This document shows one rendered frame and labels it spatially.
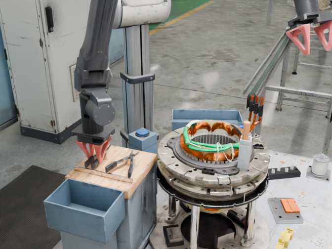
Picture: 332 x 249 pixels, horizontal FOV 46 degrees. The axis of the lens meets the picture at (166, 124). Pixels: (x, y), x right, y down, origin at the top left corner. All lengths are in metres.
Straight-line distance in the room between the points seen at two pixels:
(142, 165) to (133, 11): 0.52
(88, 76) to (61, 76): 2.33
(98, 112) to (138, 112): 0.56
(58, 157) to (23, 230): 0.88
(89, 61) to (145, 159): 0.35
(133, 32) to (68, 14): 1.96
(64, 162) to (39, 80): 0.69
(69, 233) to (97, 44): 0.47
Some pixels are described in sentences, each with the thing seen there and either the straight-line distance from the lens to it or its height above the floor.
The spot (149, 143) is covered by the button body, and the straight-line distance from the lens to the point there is 1.33.
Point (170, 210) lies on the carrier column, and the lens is 1.31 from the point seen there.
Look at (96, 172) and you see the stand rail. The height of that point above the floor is 1.07.
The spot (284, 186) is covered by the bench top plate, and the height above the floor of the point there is 0.78.
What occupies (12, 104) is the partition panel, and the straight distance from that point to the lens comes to 3.72.
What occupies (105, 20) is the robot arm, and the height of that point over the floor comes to 1.48.
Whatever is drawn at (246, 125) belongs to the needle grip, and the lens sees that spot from 1.00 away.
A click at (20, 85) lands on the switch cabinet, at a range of 3.47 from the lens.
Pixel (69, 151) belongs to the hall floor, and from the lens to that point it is 3.36.
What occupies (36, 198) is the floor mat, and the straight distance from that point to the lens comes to 2.86.
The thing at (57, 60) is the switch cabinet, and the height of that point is 0.73.
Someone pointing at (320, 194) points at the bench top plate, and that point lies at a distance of 1.58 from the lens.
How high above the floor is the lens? 1.67
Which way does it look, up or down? 27 degrees down
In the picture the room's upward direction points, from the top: straight up
